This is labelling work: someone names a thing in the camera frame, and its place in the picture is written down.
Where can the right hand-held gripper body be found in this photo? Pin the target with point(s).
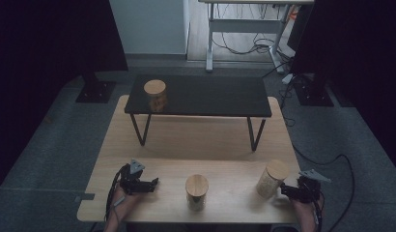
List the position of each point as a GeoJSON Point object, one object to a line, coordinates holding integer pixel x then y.
{"type": "Point", "coordinates": [310, 190]}

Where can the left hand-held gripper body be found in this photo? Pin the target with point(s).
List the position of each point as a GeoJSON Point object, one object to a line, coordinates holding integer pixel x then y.
{"type": "Point", "coordinates": [131, 180]}

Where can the grain-filled glass jar wooden lid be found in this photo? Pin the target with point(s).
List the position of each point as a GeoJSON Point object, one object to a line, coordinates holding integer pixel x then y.
{"type": "Point", "coordinates": [271, 179]}

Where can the tall glass jar wooden lid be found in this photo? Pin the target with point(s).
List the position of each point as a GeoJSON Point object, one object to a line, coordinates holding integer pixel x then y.
{"type": "Point", "coordinates": [196, 190]}

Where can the short glass jar wooden lid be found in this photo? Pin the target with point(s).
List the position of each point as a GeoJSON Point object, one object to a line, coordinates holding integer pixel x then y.
{"type": "Point", "coordinates": [155, 93]}

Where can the black metal-legged shelf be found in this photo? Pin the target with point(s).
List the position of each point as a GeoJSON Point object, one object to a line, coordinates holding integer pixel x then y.
{"type": "Point", "coordinates": [212, 95]}

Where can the person's left hand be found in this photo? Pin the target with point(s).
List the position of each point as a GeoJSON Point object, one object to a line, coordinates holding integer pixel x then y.
{"type": "Point", "coordinates": [125, 203]}

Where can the black square stand base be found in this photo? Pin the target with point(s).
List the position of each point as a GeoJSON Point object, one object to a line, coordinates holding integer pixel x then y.
{"type": "Point", "coordinates": [96, 92]}
{"type": "Point", "coordinates": [313, 95]}

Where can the white power strip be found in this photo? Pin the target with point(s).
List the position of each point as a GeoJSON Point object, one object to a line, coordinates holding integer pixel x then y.
{"type": "Point", "coordinates": [287, 79]}

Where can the dark curtain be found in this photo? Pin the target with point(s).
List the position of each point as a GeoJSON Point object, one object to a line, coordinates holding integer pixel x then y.
{"type": "Point", "coordinates": [363, 64]}
{"type": "Point", "coordinates": [41, 64]}

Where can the white metal-framed desk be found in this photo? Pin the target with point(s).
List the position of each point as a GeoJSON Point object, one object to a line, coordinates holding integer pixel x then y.
{"type": "Point", "coordinates": [244, 25]}

